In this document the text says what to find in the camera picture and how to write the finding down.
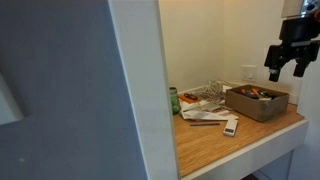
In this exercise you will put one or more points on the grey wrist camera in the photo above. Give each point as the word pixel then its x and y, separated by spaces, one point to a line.
pixel 310 6

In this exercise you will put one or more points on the white power adapter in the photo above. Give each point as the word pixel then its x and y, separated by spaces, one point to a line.
pixel 227 88

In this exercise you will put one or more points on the white wall outlet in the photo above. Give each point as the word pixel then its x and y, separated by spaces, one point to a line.
pixel 249 73

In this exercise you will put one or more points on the white remote with screen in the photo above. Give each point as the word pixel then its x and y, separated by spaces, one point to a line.
pixel 230 127

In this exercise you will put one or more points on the white booklet stack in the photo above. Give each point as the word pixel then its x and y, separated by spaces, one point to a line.
pixel 198 106

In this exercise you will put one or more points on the orange case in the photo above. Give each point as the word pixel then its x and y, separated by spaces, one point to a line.
pixel 190 99

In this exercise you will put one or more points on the brown cardboard box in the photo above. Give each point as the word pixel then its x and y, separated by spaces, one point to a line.
pixel 256 106

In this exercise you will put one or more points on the green glass jar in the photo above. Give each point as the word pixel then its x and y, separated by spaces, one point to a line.
pixel 174 100

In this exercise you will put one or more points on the white printed paper sheet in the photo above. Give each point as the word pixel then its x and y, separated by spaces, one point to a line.
pixel 210 115

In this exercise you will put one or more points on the small black object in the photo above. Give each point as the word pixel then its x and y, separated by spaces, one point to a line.
pixel 191 96

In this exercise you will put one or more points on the grey blue door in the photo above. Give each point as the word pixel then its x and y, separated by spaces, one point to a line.
pixel 66 100

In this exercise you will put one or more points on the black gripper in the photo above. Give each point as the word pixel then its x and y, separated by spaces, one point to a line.
pixel 296 29

